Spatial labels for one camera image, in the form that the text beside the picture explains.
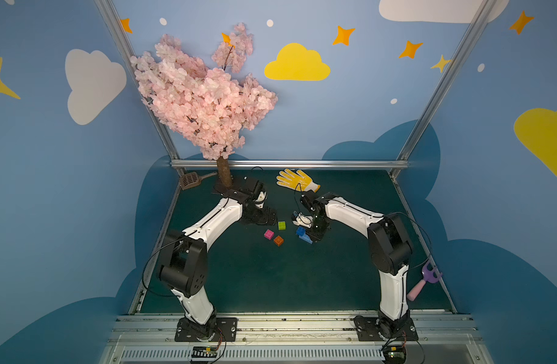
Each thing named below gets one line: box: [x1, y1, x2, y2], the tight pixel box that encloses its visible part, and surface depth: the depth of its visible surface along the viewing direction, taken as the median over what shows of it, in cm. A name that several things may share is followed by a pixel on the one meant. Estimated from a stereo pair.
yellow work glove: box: [276, 168, 321, 193], surface depth 121 cm
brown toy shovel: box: [179, 171, 218, 191], surface depth 117 cm
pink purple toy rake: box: [406, 260, 444, 302], surface depth 88 cm
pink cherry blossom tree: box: [130, 23, 279, 189], surface depth 77 cm
